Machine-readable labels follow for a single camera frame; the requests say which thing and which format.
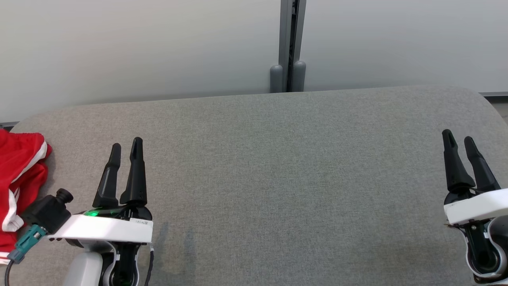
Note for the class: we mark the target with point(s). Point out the grey partition post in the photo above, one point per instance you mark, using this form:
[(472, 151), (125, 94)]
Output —
[(283, 47)]

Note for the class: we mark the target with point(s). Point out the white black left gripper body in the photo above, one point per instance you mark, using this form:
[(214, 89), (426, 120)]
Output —
[(103, 228)]

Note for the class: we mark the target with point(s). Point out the red jersey number 33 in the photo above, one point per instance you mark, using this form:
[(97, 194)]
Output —
[(24, 190)]

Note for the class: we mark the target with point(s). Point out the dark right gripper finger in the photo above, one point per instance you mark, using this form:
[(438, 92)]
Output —
[(482, 171), (454, 167)]

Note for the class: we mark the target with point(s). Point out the teal left camera connector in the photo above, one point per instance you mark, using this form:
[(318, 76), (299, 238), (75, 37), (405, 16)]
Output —
[(27, 240)]

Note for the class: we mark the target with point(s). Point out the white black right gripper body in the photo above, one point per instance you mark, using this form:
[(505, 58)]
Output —
[(476, 208)]

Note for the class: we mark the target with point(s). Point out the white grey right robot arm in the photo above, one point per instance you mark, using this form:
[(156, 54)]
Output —
[(486, 254)]

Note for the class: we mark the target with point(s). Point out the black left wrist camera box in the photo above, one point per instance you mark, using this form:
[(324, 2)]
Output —
[(47, 212)]

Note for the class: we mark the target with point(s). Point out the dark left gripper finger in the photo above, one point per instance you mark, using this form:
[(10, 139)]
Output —
[(107, 178), (135, 178)]

